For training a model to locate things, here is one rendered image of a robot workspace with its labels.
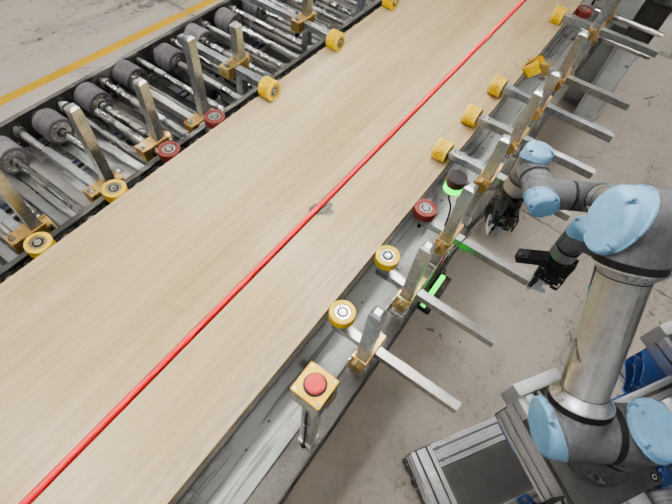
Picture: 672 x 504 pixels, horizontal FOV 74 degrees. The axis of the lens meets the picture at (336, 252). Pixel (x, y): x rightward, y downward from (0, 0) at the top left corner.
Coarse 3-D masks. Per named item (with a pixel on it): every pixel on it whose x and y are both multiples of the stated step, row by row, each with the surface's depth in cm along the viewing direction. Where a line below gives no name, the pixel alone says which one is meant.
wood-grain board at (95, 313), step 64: (448, 0) 234; (512, 0) 239; (576, 0) 244; (320, 64) 195; (384, 64) 199; (448, 64) 203; (512, 64) 207; (256, 128) 170; (320, 128) 173; (384, 128) 176; (448, 128) 179; (128, 192) 149; (192, 192) 151; (256, 192) 153; (320, 192) 155; (384, 192) 158; (64, 256) 134; (128, 256) 136; (192, 256) 138; (256, 256) 139; (320, 256) 141; (0, 320) 122; (64, 320) 123; (128, 320) 125; (192, 320) 126; (256, 320) 128; (320, 320) 131; (0, 384) 113; (64, 384) 114; (128, 384) 115; (192, 384) 116; (256, 384) 118; (0, 448) 105; (64, 448) 106; (128, 448) 107; (192, 448) 108
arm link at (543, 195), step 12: (540, 168) 111; (528, 180) 110; (540, 180) 108; (552, 180) 109; (564, 180) 109; (528, 192) 109; (540, 192) 106; (552, 192) 106; (564, 192) 107; (576, 192) 107; (528, 204) 108; (540, 204) 106; (552, 204) 106; (564, 204) 109; (540, 216) 110
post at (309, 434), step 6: (306, 414) 98; (306, 420) 103; (312, 420) 102; (318, 420) 110; (306, 426) 109; (312, 426) 107; (318, 426) 118; (300, 432) 122; (306, 432) 116; (312, 432) 114; (300, 438) 128; (306, 438) 122; (312, 438) 122; (306, 444) 127; (312, 444) 127
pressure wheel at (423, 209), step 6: (420, 204) 155; (426, 204) 156; (432, 204) 156; (414, 210) 155; (420, 210) 154; (426, 210) 154; (432, 210) 154; (414, 216) 156; (420, 216) 153; (426, 216) 153; (432, 216) 153
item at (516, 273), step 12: (432, 228) 158; (456, 240) 154; (468, 240) 154; (468, 252) 155; (480, 252) 152; (492, 252) 152; (492, 264) 152; (504, 264) 150; (516, 276) 149; (528, 276) 148
